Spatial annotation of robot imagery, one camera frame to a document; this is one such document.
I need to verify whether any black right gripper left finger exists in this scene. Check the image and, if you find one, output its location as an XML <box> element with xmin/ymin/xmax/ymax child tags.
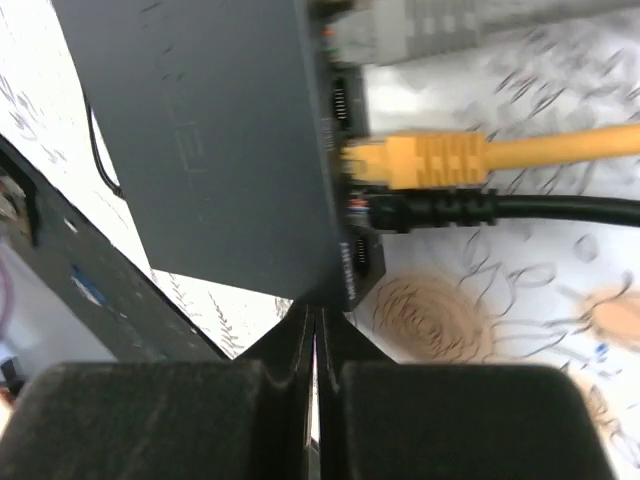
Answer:
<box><xmin>1</xmin><ymin>304</ymin><xmax>314</xmax><ymax>479</ymax></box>

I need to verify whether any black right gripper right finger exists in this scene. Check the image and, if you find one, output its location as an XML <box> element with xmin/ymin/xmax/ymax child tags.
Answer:
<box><xmin>315</xmin><ymin>310</ymin><xmax>614</xmax><ymax>479</ymax></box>

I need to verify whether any dark grey network switch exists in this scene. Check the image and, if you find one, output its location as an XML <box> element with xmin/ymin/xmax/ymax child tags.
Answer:
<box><xmin>54</xmin><ymin>1</ymin><xmax>384</xmax><ymax>311</ymax></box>

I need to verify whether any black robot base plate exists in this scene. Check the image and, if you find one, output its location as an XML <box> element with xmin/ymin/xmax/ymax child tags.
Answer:
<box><xmin>1</xmin><ymin>139</ymin><xmax>228</xmax><ymax>362</ymax></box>

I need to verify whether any black ethernet cable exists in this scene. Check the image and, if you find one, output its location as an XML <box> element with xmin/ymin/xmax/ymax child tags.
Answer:
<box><xmin>349</xmin><ymin>188</ymin><xmax>640</xmax><ymax>234</ymax></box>

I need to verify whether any yellow ethernet cable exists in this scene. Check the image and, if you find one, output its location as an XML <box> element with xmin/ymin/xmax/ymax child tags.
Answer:
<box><xmin>338</xmin><ymin>123</ymin><xmax>640</xmax><ymax>191</ymax></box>

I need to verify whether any black switch power cord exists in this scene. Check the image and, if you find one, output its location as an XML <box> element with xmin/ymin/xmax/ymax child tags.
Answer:
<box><xmin>83</xmin><ymin>97</ymin><xmax>125</xmax><ymax>199</ymax></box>

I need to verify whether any grey ethernet cable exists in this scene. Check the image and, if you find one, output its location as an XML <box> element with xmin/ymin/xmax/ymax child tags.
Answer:
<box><xmin>319</xmin><ymin>0</ymin><xmax>640</xmax><ymax>66</ymax></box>

